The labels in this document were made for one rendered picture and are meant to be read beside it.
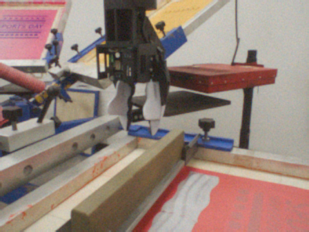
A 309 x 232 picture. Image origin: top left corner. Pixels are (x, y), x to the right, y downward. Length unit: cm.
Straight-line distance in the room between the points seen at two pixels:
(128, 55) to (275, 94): 212
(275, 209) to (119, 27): 43
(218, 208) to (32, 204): 34
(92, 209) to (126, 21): 26
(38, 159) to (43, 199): 10
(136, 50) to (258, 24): 208
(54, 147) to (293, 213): 49
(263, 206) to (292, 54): 191
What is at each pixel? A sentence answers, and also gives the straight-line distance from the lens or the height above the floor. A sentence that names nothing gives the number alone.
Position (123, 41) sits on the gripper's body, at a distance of 40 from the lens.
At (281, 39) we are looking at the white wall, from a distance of 240.
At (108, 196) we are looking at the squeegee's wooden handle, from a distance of 39.
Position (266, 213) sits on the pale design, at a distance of 57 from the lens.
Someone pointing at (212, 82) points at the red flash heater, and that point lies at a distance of 132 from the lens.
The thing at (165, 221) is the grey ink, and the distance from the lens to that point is 50.
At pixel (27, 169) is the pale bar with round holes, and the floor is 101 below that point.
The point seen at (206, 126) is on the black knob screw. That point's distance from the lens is 71.
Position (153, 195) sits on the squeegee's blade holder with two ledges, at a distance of 50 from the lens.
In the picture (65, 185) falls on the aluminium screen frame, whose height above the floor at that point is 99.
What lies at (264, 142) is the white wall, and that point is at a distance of 255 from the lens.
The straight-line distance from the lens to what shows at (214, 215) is 53.
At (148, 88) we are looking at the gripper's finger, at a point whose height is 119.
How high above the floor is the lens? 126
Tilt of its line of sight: 15 degrees down
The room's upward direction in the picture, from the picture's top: straight up
